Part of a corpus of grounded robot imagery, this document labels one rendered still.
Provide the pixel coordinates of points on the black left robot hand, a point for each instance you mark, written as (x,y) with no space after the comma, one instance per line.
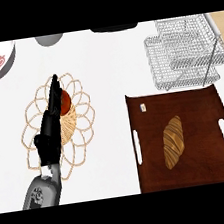
(49,133)

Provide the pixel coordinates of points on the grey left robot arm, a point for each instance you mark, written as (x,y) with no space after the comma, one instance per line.
(41,191)

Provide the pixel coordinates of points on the tan wicker flower-shaped basket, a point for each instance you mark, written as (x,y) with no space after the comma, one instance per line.
(70,126)

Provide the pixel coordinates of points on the brown striped croissant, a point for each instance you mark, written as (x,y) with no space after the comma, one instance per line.
(173,142)

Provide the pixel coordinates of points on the dark brown wooden tray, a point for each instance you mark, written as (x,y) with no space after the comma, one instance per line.
(193,170)

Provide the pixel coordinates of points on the red round fruit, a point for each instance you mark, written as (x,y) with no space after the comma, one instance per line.
(65,102)

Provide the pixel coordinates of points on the grey rounded object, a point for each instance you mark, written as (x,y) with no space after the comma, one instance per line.
(49,39)

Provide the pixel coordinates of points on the small white label sticker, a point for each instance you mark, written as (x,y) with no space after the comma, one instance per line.
(143,107)

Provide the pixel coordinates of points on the black flat object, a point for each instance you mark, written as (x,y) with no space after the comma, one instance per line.
(114,28)

